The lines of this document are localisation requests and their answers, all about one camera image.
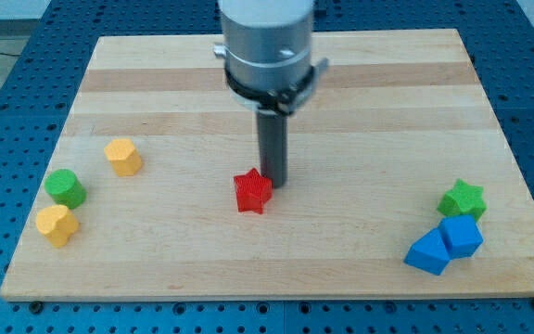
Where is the wooden board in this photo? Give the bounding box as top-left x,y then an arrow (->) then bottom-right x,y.
0,29 -> 534,302

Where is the green star block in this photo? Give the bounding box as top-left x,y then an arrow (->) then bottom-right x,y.
437,178 -> 487,221

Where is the blue cube block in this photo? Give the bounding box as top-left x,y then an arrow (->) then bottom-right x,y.
438,214 -> 484,259

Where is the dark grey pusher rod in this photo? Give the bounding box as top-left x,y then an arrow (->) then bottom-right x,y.
256,111 -> 287,188

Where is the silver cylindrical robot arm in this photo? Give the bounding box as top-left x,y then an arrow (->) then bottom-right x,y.
213,0 -> 329,117

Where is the yellow heart block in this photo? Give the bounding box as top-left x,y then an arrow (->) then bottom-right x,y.
35,204 -> 80,248

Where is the red star block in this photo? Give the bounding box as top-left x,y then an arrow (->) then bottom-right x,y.
234,168 -> 273,214

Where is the blue triangle block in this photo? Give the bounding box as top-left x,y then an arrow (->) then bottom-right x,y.
403,228 -> 451,276

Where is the green cylinder block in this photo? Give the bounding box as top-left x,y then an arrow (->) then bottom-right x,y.
44,169 -> 87,209

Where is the yellow hexagon block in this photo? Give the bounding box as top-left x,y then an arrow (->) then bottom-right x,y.
104,138 -> 143,177

